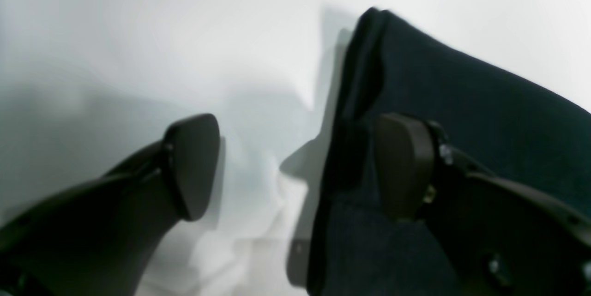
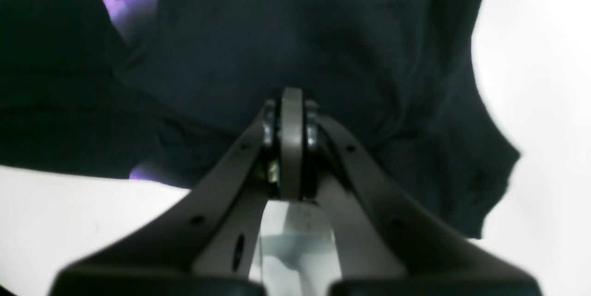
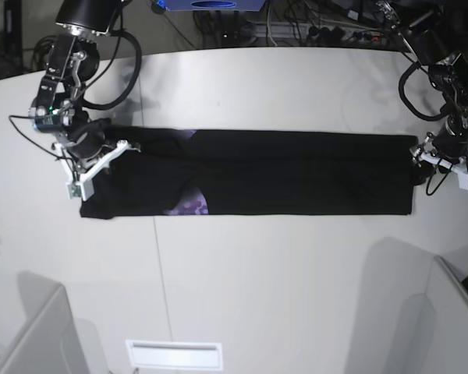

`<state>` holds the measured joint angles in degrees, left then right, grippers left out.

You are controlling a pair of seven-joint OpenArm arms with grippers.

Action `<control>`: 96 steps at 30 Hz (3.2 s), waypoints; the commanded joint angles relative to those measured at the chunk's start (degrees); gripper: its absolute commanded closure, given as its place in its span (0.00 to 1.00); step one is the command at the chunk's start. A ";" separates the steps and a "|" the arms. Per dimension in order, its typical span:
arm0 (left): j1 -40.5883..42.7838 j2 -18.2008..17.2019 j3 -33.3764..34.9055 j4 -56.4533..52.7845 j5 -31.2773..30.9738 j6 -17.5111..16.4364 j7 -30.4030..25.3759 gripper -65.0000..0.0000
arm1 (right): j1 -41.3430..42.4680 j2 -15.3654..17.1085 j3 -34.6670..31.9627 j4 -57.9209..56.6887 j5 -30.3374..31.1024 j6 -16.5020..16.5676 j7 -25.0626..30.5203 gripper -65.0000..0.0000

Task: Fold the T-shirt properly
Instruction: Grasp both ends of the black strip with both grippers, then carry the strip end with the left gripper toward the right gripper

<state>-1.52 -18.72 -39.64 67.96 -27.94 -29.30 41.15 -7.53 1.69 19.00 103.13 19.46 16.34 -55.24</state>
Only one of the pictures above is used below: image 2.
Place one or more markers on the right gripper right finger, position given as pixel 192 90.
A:
pixel 383 237

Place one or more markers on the black T-shirt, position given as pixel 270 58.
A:
pixel 160 89

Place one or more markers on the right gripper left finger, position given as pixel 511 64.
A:
pixel 207 239

